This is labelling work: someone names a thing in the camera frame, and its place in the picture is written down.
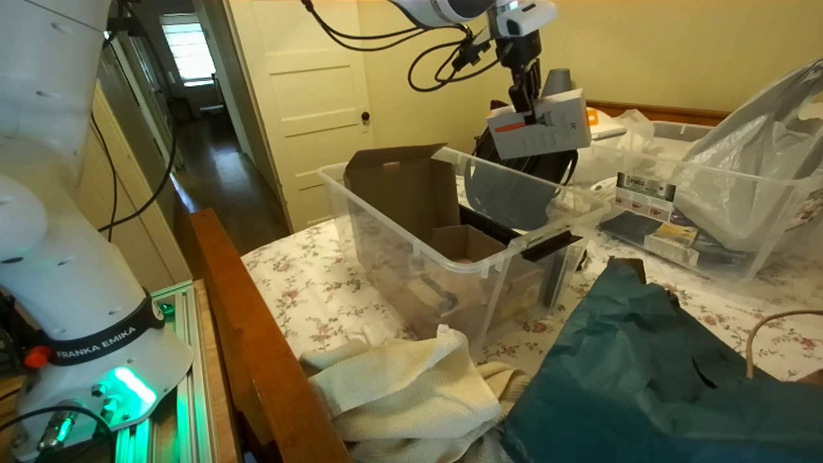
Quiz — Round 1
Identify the wooden bed footboard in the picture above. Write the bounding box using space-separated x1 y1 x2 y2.
172 208 356 463

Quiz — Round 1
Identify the bright window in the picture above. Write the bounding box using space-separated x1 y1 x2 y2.
161 12 220 87

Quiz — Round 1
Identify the floral bed sheet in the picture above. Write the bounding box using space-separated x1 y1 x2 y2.
243 174 823 386

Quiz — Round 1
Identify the black white labelled packet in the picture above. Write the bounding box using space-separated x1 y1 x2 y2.
612 169 680 218

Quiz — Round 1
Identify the teal cloth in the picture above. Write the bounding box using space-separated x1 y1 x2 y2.
496 254 823 463

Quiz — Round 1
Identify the thin brown cable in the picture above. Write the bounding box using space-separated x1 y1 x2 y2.
744 308 823 380

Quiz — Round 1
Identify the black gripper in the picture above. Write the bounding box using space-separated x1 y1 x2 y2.
500 30 554 123

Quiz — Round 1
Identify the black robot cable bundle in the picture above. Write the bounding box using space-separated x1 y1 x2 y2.
298 0 509 97

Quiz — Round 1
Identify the brown cardboard box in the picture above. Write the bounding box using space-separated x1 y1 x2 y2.
343 142 509 262

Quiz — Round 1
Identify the white box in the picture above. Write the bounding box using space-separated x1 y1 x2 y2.
485 69 595 165

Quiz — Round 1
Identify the translucent plastic bag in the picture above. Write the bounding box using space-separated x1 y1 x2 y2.
589 58 823 289

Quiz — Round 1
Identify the cream panel door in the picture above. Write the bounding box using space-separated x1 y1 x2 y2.
224 0 380 232

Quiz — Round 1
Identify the clear plastic container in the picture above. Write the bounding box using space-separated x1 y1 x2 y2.
316 145 616 350

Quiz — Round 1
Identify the grey table lamp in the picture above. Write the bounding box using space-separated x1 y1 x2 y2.
542 67 578 97

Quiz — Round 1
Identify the cream cloth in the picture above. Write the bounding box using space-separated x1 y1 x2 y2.
298 322 536 463

